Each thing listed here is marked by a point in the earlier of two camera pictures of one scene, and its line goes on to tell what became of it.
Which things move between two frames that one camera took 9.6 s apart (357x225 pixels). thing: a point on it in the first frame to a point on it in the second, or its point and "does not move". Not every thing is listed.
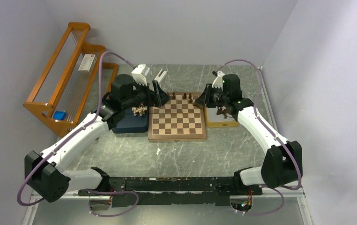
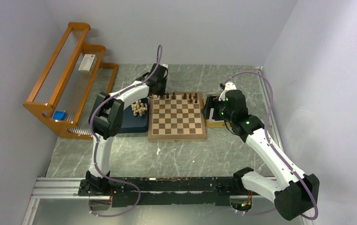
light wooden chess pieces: (141, 110) does not move
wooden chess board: (179, 119) does not move
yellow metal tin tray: (213, 120) does not move
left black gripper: (156, 98) to (162, 92)
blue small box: (59, 115) does not move
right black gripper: (204, 100) to (212, 101)
